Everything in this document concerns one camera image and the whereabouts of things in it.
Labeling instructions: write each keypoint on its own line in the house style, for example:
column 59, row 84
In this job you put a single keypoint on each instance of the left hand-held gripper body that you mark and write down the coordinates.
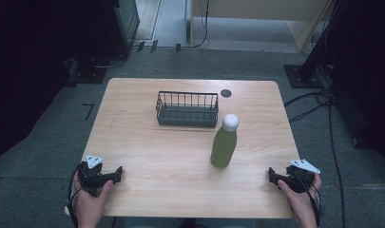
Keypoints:
column 91, row 177

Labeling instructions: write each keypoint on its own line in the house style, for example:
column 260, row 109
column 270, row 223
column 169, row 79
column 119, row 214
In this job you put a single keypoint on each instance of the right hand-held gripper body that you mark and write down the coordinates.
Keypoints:
column 299, row 177

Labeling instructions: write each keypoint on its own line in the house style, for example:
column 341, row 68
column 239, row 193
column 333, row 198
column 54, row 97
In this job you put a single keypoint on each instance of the green bottle with white cap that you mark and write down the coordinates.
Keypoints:
column 225, row 144

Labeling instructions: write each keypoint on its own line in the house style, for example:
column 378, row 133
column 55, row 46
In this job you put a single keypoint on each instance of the person's left hand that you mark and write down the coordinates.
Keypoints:
column 89, row 202

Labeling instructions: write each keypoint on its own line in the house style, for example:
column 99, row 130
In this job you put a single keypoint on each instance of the person's right hand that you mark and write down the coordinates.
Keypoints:
column 302, row 202

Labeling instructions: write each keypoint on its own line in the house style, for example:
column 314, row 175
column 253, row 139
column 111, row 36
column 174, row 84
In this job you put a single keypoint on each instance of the black round table grommet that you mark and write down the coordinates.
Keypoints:
column 226, row 93

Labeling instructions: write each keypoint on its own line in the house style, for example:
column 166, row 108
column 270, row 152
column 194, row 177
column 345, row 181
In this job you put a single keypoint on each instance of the black metal stand with base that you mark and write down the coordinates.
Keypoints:
column 310, row 63

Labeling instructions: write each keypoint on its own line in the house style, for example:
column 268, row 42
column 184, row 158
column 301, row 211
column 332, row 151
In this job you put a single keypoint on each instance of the dark equipment cabinet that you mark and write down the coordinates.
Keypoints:
column 123, row 25

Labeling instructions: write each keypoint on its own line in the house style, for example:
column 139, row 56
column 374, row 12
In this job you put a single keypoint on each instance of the light wooden cabinet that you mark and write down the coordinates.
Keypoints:
column 259, row 19

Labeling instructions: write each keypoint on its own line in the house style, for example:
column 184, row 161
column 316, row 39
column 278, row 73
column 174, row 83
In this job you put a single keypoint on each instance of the black stand base plate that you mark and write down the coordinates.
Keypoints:
column 88, row 74

